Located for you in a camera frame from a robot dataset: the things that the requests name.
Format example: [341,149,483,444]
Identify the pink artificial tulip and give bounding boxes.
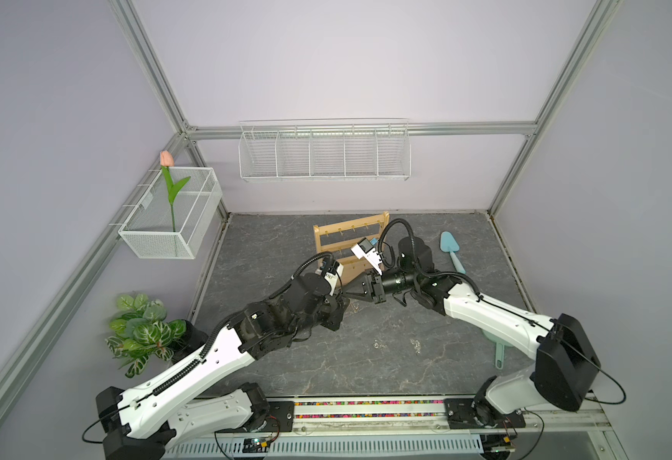
[160,151,190,232]

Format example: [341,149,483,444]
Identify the teal garden trowel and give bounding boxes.
[440,231,466,274]

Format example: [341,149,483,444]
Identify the wooden jewelry display stand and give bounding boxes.
[313,212,391,285]

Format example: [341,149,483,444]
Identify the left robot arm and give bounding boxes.
[96,272,348,459]

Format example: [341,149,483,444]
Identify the white mesh wall basket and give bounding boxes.
[117,167,223,260]

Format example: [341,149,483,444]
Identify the green leafy artificial plant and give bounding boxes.
[105,293,192,379]

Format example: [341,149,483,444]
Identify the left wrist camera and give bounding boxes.
[320,257,343,283]

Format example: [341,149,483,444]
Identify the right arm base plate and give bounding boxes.
[445,397,526,429]

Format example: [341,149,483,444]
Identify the small silver jewelry piece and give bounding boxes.
[411,339,422,355]

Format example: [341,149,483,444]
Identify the white slotted cable duct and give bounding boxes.
[165,433,484,459]

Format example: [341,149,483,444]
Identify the white wire wall shelf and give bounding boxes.
[238,118,412,181]

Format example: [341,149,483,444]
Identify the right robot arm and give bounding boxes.
[351,237,601,415]

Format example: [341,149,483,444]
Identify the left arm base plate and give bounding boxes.
[222,401,295,434]

